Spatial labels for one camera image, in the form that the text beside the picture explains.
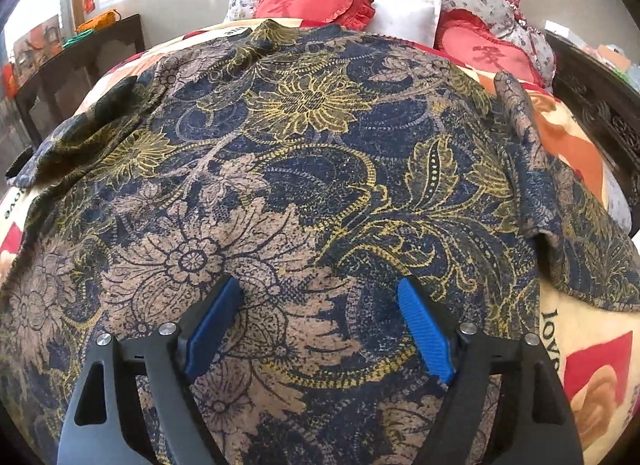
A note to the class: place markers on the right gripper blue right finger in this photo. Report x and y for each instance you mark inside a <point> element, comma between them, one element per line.
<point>533,423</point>

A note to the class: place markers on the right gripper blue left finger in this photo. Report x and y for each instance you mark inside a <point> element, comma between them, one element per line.
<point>104,423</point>

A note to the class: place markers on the dark wooden side table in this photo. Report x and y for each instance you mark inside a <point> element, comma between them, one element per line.
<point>81,55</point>

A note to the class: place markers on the small white pillow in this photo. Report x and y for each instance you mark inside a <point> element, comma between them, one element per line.
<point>411,20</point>

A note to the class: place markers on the red heart cushion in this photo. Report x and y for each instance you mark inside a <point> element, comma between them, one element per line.
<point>352,14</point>
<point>465,37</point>

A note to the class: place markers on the dark carved wooden headboard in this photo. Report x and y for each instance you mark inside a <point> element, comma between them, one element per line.
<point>607,108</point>

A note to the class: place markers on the orange bag on table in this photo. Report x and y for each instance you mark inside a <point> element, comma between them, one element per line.
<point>100,21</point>

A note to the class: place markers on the red heart cushion left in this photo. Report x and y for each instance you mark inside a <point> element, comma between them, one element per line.
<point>352,14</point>

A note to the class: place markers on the red heart cushion right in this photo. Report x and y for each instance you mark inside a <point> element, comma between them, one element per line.
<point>465,37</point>

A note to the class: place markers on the navy gold floral garment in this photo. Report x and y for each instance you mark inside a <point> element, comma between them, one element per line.
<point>280,224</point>

